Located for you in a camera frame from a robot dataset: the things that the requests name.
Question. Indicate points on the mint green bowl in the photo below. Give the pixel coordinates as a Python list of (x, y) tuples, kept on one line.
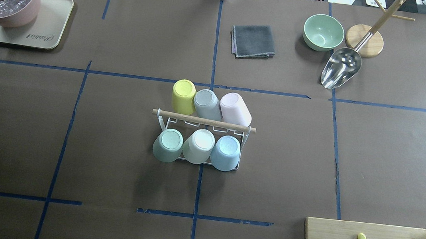
[(323, 32)]

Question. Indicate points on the yellow cup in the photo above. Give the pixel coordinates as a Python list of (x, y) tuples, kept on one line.
[(183, 93)]

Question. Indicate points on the pink cup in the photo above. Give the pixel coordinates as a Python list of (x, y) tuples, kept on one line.
[(234, 110)]

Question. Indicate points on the beige Rabbit tray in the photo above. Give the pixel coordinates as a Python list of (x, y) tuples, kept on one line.
[(45, 31)]

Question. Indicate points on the steel scoop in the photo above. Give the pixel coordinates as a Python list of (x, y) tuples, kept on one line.
[(343, 64)]

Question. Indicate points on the light blue cup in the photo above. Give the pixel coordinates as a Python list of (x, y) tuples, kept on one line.
[(225, 155)]

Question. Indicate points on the mint green cup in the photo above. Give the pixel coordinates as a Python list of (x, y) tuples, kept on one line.
[(168, 145)]

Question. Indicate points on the grey cup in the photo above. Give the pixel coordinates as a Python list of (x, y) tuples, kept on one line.
[(207, 105)]

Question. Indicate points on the white cup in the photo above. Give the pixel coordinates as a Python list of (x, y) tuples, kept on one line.
[(198, 147)]

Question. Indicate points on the grey folded cloth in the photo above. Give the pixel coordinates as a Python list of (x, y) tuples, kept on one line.
[(252, 41)]

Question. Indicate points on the wooden mug tree stand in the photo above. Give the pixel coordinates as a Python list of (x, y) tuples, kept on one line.
[(375, 45)]

